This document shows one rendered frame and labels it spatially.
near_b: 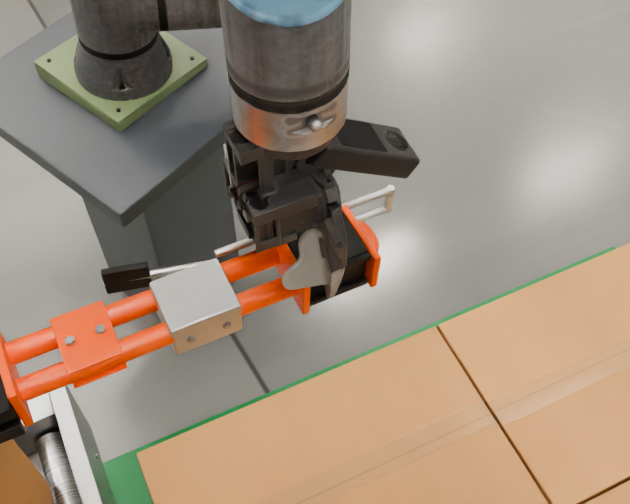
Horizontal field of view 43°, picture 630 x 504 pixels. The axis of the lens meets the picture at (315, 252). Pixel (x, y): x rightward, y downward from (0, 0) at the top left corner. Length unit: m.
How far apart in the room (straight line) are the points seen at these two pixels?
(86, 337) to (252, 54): 0.33
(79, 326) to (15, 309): 1.57
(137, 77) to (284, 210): 0.96
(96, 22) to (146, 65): 0.13
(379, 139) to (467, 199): 1.75
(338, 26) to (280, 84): 0.06
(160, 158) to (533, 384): 0.80
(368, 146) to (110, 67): 0.96
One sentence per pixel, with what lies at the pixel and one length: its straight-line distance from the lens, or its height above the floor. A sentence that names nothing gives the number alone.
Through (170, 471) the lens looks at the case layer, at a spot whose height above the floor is 0.54.
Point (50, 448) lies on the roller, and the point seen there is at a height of 0.55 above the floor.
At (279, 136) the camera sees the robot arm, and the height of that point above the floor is 1.44.
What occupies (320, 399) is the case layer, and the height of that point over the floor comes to 0.54.
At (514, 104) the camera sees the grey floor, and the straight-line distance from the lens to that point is 2.75.
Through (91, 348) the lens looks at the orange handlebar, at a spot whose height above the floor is 1.24.
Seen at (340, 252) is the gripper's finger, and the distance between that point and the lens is 0.71.
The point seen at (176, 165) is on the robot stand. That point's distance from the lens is 1.51.
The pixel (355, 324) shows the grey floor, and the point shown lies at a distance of 2.16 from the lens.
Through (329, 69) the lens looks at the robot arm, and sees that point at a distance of 0.56.
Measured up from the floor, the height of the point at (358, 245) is 1.24.
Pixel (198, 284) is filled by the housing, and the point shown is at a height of 1.23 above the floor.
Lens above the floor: 1.87
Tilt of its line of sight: 55 degrees down
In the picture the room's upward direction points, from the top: straight up
